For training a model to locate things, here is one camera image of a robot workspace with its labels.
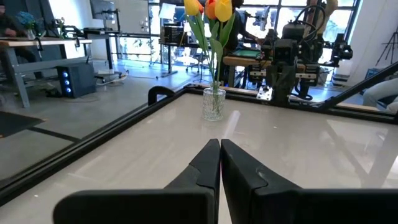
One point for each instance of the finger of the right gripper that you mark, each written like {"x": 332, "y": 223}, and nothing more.
{"x": 287, "y": 84}
{"x": 275, "y": 84}

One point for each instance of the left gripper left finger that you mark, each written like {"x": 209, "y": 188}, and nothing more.
{"x": 192, "y": 199}

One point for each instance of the black screen with text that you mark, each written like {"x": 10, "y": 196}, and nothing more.
{"x": 172, "y": 34}

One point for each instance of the black monitor on arm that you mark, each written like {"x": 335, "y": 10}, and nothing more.
{"x": 102, "y": 9}

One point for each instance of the wooden table with green mat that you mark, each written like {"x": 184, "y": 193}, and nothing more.
{"x": 245, "y": 53}

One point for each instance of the person's leg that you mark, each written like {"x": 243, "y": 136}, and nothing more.
{"x": 379, "y": 91}

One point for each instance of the orange artificial tulip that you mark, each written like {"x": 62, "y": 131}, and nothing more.
{"x": 201, "y": 7}
{"x": 211, "y": 8}

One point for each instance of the person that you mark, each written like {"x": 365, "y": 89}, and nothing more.
{"x": 239, "y": 31}
{"x": 9, "y": 28}

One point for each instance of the wooden top grey desk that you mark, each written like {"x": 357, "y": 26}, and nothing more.
{"x": 46, "y": 65}

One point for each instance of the black computer tower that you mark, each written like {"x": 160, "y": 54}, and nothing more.
{"x": 77, "y": 79}

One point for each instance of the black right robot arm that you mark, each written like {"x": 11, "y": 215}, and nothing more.
{"x": 293, "y": 31}

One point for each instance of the black tripod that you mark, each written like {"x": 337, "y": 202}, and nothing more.
{"x": 392, "y": 43}

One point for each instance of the blue flower bunch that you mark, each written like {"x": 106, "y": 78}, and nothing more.
{"x": 26, "y": 20}

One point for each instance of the clear cut-glass vase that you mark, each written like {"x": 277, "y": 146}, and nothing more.
{"x": 214, "y": 105}

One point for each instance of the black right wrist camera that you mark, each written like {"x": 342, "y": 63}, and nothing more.
{"x": 284, "y": 51}

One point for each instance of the black standing desk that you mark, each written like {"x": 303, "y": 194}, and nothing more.
{"x": 96, "y": 31}

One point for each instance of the yellow artificial tulip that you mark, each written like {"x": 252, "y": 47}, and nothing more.
{"x": 191, "y": 7}
{"x": 223, "y": 9}

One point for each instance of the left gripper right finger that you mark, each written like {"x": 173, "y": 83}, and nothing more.
{"x": 258, "y": 199}

